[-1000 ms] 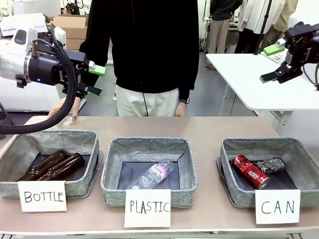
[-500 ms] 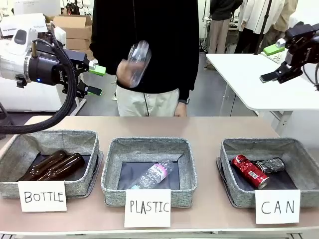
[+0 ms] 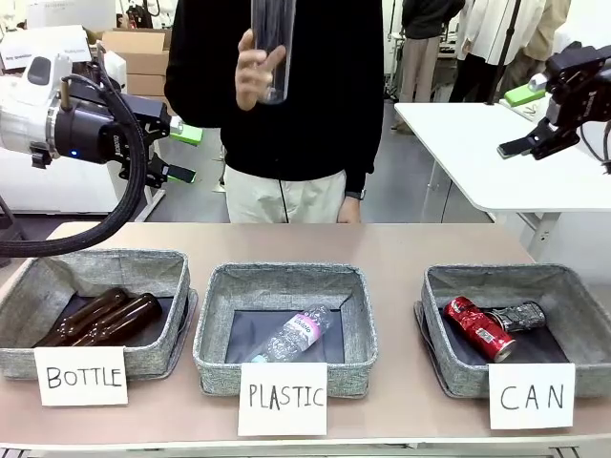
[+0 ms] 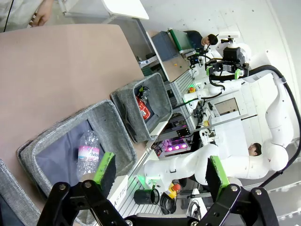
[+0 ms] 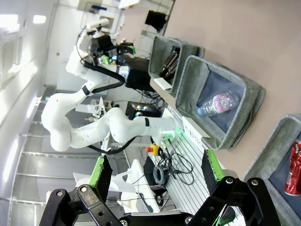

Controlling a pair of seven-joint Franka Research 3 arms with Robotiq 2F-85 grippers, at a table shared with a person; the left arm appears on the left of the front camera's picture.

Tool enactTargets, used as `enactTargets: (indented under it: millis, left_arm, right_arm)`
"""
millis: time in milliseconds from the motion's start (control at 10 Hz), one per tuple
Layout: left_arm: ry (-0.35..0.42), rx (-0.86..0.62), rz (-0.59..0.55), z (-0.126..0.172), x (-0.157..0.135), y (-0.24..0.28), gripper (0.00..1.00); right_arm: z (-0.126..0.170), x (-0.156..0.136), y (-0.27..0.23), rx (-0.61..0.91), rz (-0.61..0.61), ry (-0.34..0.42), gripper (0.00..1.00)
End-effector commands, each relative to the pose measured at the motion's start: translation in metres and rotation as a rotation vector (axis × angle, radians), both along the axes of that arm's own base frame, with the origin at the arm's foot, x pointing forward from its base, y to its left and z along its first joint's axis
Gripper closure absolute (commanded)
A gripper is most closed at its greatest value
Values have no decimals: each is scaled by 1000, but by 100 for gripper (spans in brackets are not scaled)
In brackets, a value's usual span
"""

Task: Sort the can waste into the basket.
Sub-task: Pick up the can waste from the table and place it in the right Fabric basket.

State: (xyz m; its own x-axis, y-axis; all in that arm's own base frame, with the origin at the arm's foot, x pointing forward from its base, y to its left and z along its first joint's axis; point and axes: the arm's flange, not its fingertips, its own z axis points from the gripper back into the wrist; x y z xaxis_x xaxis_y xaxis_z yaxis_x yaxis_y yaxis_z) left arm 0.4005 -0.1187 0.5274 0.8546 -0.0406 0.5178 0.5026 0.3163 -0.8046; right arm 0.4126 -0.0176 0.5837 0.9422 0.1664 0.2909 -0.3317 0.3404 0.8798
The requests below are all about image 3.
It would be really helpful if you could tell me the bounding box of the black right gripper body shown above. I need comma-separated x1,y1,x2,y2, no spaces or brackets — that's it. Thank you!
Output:
543,41,611,130

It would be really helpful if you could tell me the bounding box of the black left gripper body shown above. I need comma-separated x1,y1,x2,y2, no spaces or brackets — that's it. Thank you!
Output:
47,94,171,188

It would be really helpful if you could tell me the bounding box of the tall clear plastic cup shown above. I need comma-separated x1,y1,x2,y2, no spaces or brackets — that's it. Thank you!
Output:
250,0,291,105

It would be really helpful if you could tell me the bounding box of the brown glass bottle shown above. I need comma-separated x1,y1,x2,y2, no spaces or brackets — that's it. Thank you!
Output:
71,293,163,348
32,287,128,348

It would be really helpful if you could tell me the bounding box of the crushed silver can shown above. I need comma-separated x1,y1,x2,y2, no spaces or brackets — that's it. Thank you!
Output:
486,301,547,334

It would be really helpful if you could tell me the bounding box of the clear plastic water bottle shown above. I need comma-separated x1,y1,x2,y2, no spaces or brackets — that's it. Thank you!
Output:
251,303,334,364

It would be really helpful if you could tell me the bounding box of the crushed red can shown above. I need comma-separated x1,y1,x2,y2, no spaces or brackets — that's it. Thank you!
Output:
442,295,517,364

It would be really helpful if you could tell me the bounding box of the grey fabric basket plastic sign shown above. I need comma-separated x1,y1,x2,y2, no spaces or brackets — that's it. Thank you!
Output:
192,261,378,398

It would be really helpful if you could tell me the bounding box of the grey fabric basket bottle sign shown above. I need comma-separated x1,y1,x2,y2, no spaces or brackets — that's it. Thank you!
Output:
0,247,200,383

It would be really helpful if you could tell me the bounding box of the grey fabric basket can sign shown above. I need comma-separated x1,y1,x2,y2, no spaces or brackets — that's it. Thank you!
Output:
413,263,611,400

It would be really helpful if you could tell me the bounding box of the white paper sign CAN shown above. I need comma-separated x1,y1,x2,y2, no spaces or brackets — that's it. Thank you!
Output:
487,363,576,429

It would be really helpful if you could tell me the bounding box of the person's right hand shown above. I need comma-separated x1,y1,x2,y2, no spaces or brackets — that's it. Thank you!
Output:
235,28,287,112

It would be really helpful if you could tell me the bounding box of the person's left hand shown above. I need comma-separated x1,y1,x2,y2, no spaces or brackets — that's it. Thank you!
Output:
337,195,364,224

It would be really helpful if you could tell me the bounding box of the white background desk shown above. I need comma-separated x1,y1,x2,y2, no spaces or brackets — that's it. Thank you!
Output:
140,183,167,223

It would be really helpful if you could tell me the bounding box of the black tripod pole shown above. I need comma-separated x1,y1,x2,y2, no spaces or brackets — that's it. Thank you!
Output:
485,0,522,106

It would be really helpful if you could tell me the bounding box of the background person tan jacket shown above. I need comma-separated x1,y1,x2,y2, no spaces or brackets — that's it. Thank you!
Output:
495,0,572,101

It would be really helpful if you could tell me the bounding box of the closed cardboard box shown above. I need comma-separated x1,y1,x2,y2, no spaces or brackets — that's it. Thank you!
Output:
126,73,167,96
121,51,169,76

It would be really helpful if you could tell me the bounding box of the background person white shirt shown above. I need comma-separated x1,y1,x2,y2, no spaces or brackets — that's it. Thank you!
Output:
448,0,519,104

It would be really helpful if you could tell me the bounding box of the white table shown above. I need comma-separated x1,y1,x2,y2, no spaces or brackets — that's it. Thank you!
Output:
393,100,611,262

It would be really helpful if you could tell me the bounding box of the open cardboard box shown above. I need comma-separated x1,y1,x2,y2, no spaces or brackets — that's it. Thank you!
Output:
99,29,173,54

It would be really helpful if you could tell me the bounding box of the white printed box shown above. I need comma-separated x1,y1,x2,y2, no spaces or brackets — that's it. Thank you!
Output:
0,24,92,73

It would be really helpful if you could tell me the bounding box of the background person dark top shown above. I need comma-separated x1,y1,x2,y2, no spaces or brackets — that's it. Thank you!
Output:
398,0,467,104

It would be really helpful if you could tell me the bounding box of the person in black sweater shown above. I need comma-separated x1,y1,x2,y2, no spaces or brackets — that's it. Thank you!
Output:
164,0,386,225

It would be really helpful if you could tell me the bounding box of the white paper sign BOTTLE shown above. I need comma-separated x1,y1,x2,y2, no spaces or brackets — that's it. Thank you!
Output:
33,346,129,407

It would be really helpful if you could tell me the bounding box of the white paper sign PLASTIC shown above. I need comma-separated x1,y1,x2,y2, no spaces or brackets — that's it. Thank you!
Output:
237,362,328,436

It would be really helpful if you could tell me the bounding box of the thin black cable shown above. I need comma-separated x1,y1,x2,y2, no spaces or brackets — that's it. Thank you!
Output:
577,118,611,177

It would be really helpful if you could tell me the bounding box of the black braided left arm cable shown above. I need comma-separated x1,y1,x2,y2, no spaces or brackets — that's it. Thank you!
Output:
0,61,147,259

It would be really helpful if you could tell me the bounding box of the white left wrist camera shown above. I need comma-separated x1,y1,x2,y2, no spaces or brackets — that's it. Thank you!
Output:
26,54,73,92

